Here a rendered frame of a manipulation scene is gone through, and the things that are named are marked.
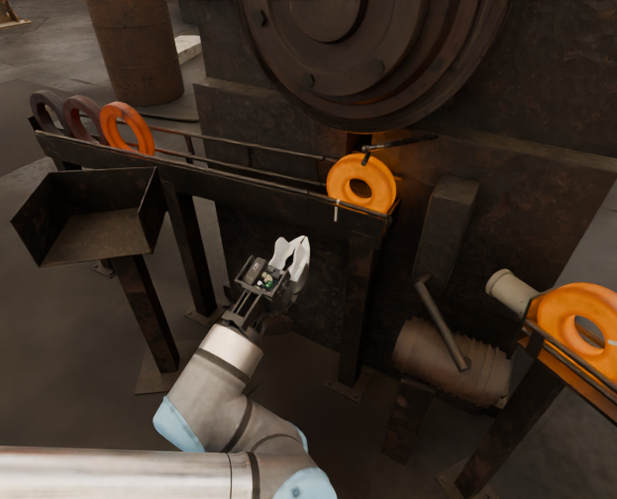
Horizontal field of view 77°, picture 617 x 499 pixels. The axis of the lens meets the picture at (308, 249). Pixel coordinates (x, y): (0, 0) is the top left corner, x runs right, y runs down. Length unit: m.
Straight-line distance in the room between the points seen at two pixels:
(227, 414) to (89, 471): 0.19
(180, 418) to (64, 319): 1.29
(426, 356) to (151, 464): 0.58
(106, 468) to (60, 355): 1.25
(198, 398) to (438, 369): 0.50
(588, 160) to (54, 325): 1.75
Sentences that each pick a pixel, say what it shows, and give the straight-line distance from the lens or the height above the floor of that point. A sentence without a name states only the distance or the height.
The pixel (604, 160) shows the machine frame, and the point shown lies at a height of 0.87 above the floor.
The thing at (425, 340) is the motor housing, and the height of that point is 0.53.
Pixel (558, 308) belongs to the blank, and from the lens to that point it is 0.76.
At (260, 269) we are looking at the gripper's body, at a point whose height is 0.78.
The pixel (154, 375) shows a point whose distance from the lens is 1.50.
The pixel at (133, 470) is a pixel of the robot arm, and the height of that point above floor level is 0.79.
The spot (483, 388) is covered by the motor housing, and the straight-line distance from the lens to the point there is 0.88.
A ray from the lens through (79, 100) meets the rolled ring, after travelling 1.44.
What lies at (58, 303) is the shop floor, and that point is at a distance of 1.90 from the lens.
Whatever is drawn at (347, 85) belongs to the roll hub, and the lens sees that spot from 0.68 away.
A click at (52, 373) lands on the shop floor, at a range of 1.67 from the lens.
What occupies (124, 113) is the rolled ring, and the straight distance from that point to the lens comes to 1.27.
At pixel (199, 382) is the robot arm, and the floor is 0.72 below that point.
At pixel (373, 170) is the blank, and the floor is 0.80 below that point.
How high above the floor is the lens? 1.21
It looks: 41 degrees down
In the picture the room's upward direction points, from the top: straight up
